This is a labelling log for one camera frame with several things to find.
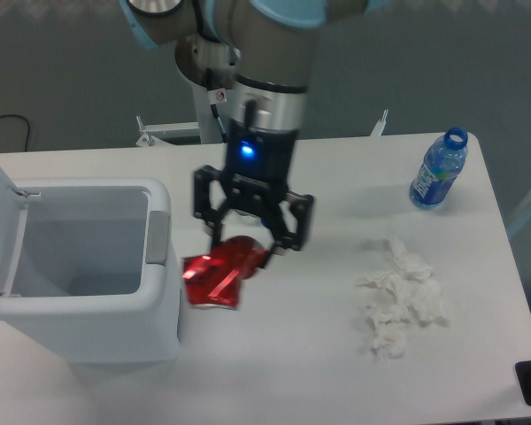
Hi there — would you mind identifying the white trash can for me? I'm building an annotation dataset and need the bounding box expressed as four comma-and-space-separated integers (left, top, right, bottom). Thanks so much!
0, 167, 181, 364

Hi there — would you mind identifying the blue plastic bottle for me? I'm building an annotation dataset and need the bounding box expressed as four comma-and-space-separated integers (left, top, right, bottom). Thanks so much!
409, 127, 468, 211

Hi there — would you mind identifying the black cable on floor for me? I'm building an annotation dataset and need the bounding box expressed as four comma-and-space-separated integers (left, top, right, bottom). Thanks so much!
0, 113, 31, 153

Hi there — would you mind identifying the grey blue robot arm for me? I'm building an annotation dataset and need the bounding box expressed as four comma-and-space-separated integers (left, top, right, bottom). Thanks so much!
120, 1, 381, 251

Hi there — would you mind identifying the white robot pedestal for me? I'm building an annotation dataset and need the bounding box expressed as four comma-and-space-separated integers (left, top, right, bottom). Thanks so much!
174, 34, 240, 144

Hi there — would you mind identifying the white metal frame base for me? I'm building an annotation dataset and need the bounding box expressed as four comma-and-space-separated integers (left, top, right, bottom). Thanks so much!
135, 108, 390, 147

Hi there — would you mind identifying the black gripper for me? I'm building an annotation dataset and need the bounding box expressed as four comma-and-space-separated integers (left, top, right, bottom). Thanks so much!
193, 119, 314, 268

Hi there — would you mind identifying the crushed red can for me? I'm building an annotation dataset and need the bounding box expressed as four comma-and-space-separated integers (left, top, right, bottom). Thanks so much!
182, 236, 270, 309

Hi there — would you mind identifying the crumpled white tissue pile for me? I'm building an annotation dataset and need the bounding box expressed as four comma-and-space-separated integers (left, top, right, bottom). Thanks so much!
357, 235, 449, 360

